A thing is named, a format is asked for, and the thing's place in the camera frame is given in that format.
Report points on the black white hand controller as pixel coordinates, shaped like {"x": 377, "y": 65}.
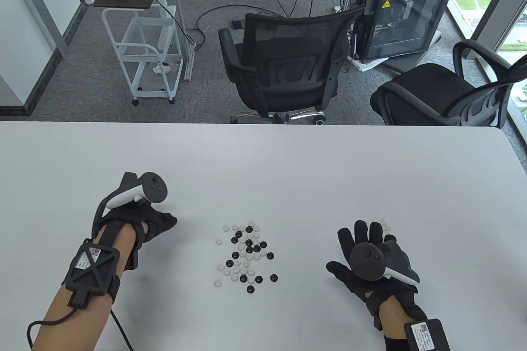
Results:
{"x": 154, "y": 188}
{"x": 368, "y": 262}

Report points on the white crumpled tissue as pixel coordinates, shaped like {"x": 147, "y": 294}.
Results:
{"x": 161, "y": 68}

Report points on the black office chair curved armrests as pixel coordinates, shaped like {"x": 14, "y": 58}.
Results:
{"x": 424, "y": 83}

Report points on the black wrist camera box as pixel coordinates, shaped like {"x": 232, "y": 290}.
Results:
{"x": 428, "y": 338}
{"x": 92, "y": 270}

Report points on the person's right hand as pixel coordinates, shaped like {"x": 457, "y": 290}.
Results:
{"x": 352, "y": 252}

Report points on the black power adapter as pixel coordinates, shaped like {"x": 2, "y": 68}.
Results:
{"x": 236, "y": 23}

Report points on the group of white Go stones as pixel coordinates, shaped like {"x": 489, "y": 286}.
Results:
{"x": 385, "y": 225}

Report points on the person's left forearm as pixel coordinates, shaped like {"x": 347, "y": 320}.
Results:
{"x": 123, "y": 244}

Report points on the black glass computer tower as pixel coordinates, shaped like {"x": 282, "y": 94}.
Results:
{"x": 403, "y": 17}

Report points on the white rolling cart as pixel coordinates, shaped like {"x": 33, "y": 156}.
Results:
{"x": 154, "y": 32}

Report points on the person's left hand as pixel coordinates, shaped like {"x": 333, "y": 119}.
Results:
{"x": 158, "y": 221}

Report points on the black white right hand controller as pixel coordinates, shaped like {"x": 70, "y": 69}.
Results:
{"x": 368, "y": 262}

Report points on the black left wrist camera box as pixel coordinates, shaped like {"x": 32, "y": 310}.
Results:
{"x": 92, "y": 270}

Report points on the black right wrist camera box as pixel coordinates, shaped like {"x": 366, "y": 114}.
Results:
{"x": 428, "y": 338}

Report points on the black mesh office chair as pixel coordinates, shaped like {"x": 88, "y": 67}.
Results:
{"x": 288, "y": 30}

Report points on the white papers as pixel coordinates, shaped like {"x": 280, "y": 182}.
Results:
{"x": 366, "y": 65}

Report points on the pile of mixed Go stones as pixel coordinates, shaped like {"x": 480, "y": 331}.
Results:
{"x": 247, "y": 250}

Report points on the aluminium profile rods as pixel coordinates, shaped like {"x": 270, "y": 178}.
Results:
{"x": 179, "y": 5}

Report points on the black white left hand controller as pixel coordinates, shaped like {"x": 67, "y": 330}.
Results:
{"x": 154, "y": 188}

